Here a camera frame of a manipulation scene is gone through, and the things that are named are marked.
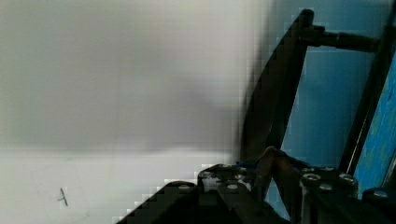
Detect silver black toaster oven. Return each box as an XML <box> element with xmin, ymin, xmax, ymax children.
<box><xmin>240</xmin><ymin>0</ymin><xmax>395</xmax><ymax>174</ymax></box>

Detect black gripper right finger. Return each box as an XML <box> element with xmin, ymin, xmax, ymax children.
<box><xmin>262</xmin><ymin>147</ymin><xmax>358</xmax><ymax>224</ymax></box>

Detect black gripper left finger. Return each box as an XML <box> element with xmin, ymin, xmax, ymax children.
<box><xmin>197</xmin><ymin>164</ymin><xmax>263</xmax><ymax>202</ymax></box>

